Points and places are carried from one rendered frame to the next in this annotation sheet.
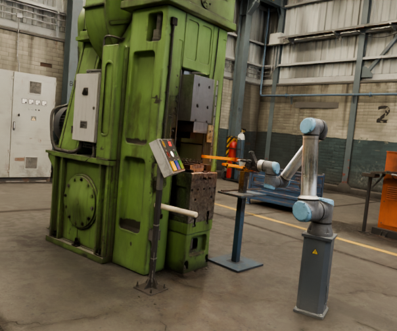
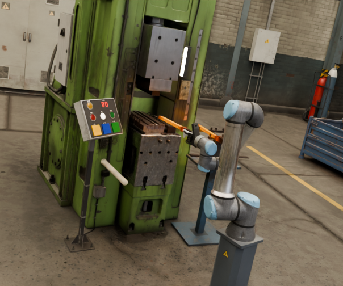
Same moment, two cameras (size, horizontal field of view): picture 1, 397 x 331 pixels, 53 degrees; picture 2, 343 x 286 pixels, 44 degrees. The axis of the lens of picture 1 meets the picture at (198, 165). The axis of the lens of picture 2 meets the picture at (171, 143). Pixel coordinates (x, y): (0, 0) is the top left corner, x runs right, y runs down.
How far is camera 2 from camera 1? 1.47 m
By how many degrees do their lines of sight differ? 22
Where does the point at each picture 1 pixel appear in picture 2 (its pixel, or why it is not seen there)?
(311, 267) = (220, 269)
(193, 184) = (143, 146)
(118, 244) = (76, 191)
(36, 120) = not seen: hidden behind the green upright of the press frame
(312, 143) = (231, 132)
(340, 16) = not seen: outside the picture
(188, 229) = (134, 192)
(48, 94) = not seen: hidden behind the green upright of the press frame
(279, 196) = (334, 156)
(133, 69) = (99, 13)
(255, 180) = (312, 133)
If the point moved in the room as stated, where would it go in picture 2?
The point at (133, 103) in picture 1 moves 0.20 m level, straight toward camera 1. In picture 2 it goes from (98, 50) to (88, 51)
